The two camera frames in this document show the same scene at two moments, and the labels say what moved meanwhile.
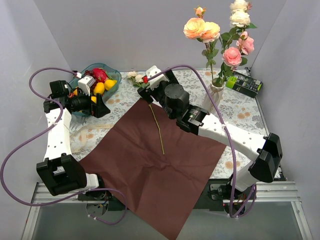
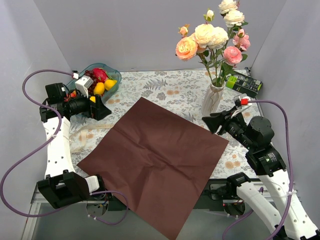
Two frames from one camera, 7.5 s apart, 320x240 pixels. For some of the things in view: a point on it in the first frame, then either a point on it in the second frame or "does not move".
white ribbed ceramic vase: x=216 y=89 does not move
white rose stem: x=139 y=82 → x=211 y=37
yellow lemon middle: x=99 y=88 does not move
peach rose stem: x=205 y=31 → x=186 y=47
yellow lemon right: x=108 y=84 does not move
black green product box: x=244 y=84 does not move
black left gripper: x=94 y=107 does not move
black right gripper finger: x=145 y=95 → x=214 y=120
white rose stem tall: x=239 y=21 → x=233 y=18
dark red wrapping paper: x=161 y=166 does not move
